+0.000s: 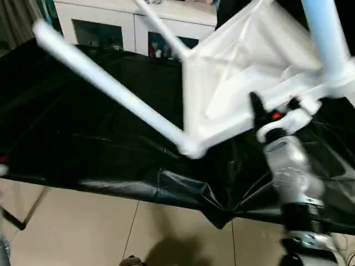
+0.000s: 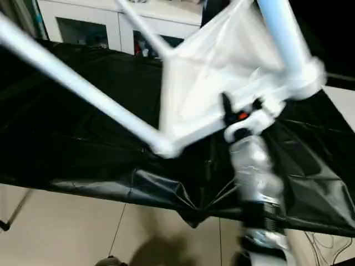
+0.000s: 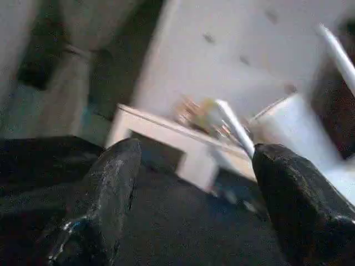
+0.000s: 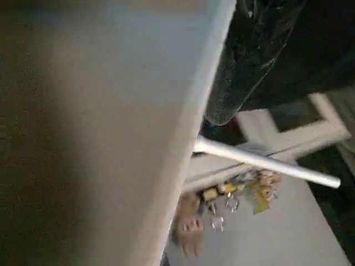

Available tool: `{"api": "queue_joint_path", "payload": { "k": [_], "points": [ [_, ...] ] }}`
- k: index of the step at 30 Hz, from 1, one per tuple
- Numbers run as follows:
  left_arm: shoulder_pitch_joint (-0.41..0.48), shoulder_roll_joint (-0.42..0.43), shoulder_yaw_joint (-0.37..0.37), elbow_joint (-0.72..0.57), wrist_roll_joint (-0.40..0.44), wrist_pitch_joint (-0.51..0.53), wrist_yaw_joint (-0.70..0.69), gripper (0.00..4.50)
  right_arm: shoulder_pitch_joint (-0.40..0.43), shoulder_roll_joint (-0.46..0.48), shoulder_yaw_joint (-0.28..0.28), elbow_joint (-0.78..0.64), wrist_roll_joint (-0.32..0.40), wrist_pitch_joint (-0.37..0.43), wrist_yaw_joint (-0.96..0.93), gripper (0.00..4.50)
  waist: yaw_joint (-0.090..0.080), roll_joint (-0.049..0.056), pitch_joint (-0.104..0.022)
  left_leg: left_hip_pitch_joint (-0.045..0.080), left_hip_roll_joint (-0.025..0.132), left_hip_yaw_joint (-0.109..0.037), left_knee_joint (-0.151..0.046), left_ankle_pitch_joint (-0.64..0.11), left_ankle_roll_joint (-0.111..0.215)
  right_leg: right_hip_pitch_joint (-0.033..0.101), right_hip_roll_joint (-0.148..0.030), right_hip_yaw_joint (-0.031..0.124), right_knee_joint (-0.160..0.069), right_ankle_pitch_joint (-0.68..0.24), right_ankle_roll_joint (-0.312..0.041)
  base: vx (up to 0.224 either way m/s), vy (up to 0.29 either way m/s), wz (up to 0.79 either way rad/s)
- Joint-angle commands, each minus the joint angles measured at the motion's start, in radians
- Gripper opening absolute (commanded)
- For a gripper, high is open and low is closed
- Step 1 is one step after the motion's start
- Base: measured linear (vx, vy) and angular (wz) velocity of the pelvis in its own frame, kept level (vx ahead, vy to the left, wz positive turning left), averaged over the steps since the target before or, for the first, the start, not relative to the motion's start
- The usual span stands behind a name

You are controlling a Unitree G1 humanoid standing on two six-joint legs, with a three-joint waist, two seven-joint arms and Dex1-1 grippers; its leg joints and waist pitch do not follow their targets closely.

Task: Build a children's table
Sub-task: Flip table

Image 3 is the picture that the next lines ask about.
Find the white plastic table leg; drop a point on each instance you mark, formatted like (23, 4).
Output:
(235, 124)
(335, 52)

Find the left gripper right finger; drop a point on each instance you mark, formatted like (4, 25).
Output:
(299, 207)

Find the black plastic mat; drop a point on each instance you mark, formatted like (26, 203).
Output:
(180, 221)

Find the white cabinet with glass doors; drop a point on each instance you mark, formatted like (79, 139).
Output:
(155, 130)

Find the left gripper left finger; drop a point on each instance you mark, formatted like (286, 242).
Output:
(105, 207)

